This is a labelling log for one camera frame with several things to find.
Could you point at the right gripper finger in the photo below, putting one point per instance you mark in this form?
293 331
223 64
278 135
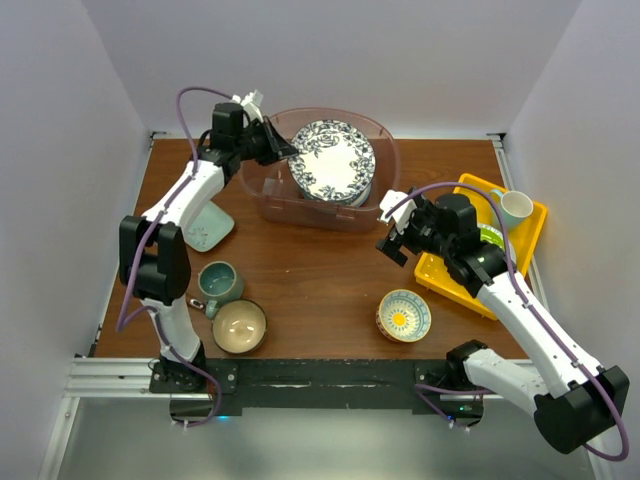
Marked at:
417 201
392 249

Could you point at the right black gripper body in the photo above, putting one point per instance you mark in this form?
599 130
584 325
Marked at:
423 235

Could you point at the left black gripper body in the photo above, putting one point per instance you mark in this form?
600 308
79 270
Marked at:
254 142

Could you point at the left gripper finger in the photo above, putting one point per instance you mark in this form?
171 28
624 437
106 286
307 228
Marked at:
271 156
278 144

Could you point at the blue floral plate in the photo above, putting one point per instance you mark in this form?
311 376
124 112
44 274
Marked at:
335 160

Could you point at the green rim lettered plate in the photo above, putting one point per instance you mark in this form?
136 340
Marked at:
354 201

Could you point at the mint green rectangular dish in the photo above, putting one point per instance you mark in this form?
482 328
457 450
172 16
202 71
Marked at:
209 228

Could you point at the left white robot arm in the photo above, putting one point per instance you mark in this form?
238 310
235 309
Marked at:
154 263

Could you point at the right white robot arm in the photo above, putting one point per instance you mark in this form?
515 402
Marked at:
573 399

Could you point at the green plate white rim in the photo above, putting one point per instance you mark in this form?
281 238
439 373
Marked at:
492 235

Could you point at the yellow flower patterned bowl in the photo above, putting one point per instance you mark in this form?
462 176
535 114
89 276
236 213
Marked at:
403 316

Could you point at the light blue mug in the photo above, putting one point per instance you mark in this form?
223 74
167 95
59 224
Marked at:
514 206

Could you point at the teal ceramic cup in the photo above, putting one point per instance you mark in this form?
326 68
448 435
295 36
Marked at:
219 284

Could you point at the brown beige bowl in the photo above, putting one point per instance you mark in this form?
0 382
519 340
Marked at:
239 327

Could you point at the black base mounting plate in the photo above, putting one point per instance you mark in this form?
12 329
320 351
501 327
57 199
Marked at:
248 383

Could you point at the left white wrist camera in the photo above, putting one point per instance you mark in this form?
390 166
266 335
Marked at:
251 104

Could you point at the brown handled small spoon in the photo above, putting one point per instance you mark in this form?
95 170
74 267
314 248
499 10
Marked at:
197 304

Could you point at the aluminium frame rail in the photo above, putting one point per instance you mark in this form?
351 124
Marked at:
108 424

